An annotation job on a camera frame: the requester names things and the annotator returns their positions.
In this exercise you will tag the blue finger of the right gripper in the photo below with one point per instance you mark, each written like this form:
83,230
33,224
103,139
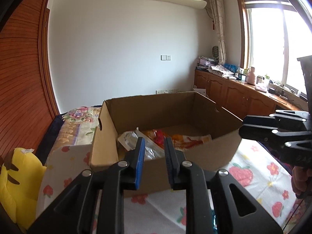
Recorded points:
260,120

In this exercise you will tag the floral bed quilt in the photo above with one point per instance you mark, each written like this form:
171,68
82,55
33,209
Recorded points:
75,127

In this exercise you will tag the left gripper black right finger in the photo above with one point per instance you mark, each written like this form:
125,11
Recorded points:
173,160

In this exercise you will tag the orange chicken leg packet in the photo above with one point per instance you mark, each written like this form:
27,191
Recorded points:
180,142

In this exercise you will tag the strawberry flower print tablecloth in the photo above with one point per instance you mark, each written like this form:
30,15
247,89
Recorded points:
165,212

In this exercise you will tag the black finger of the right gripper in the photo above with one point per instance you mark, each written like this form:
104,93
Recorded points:
256,132

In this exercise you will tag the person's right hand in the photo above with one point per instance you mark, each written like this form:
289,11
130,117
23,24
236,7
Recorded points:
299,179

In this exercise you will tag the wall power strip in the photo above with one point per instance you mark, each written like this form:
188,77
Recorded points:
167,91

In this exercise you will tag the wooden window cabinet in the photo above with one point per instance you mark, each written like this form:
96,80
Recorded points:
242,99

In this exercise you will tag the wooden wardrobe sliding doors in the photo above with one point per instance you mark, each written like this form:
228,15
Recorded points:
28,104

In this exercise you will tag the patterned window curtain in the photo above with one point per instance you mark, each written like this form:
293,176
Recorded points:
217,8

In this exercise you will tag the pink thermos bottle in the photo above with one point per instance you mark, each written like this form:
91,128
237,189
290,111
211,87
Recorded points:
251,77

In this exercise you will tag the white wall switch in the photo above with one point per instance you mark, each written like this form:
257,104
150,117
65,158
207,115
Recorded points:
165,57

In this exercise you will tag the window with wooden frame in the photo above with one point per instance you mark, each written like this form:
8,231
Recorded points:
275,36

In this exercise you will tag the teal candy wrapper packet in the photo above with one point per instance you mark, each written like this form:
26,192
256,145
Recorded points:
214,222

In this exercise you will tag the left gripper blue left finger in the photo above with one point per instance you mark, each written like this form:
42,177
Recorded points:
134,170

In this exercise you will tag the yellow Pikachu plush toy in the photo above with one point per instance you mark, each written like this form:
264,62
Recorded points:
21,177

